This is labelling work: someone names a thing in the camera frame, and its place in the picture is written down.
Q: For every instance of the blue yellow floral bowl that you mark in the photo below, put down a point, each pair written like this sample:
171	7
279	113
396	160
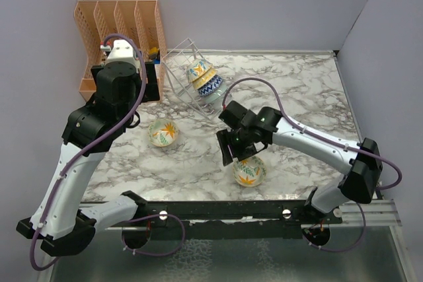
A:
197	68

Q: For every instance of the plain teal bowl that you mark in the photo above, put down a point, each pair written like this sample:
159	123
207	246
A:
216	94

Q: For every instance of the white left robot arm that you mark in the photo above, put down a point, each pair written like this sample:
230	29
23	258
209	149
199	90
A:
61	226

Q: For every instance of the orange flower bowl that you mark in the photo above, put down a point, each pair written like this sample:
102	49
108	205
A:
250	172
162	132

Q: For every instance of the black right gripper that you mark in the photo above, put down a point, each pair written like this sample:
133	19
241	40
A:
241	154

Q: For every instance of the yellow sun blue bowl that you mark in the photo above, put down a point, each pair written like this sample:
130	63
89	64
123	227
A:
204	79

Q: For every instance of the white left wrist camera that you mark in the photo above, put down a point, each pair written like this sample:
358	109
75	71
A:
120	51

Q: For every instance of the white wire dish rack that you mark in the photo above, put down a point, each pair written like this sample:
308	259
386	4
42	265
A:
175	63

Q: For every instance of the items in organizer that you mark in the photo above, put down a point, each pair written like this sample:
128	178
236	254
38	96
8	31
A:
153	55

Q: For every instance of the red patterned bowl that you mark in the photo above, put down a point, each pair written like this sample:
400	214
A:
213	84

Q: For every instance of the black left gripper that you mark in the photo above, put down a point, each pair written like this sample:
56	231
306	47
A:
151	90

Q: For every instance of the aluminium rail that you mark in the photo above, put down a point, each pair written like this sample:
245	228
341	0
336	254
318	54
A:
379	213

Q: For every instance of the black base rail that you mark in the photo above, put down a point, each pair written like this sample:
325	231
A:
218	220

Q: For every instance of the orange plastic file organizer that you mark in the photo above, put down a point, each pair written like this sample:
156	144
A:
138	20

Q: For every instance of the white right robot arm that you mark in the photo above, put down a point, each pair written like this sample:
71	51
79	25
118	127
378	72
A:
359	164

